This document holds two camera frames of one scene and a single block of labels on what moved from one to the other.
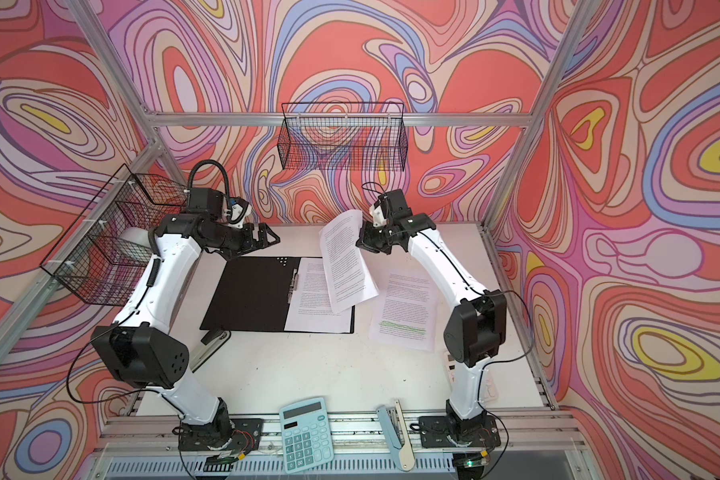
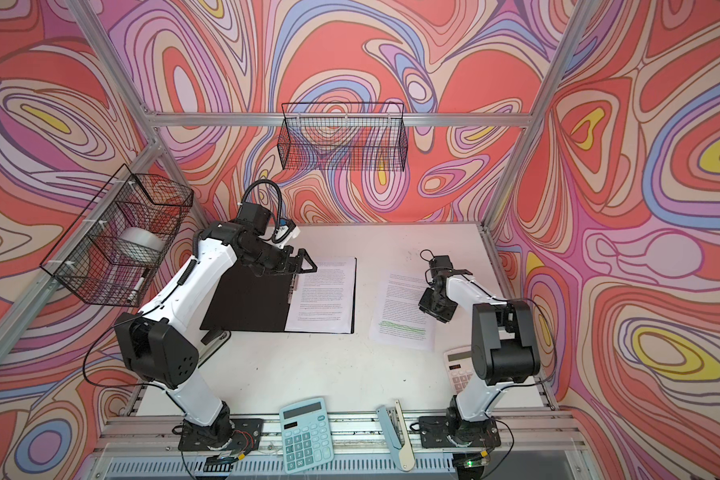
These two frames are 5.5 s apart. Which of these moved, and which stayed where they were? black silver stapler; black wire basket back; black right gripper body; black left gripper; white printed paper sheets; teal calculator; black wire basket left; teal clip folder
Moved: black right gripper body; black left gripper
Stayed: teal clip folder; white printed paper sheets; black wire basket back; teal calculator; black wire basket left; black silver stapler
